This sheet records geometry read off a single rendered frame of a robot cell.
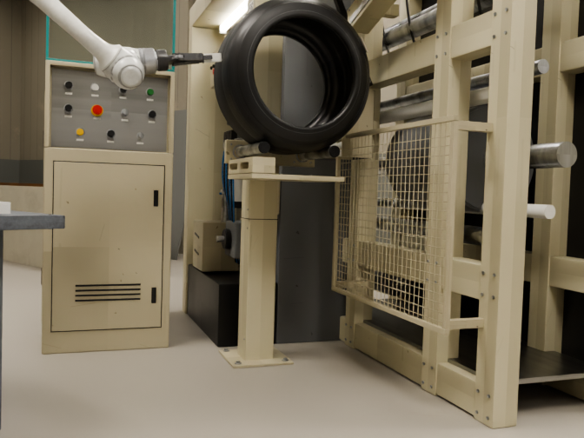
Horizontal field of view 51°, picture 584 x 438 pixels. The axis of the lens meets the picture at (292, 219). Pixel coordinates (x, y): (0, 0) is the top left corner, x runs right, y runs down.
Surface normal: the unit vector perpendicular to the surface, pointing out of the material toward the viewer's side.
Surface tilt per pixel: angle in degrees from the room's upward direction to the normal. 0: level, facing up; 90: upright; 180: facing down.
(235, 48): 80
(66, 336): 90
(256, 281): 90
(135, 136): 90
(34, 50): 90
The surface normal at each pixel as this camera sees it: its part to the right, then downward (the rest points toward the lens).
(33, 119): -0.64, 0.01
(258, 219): 0.34, 0.05
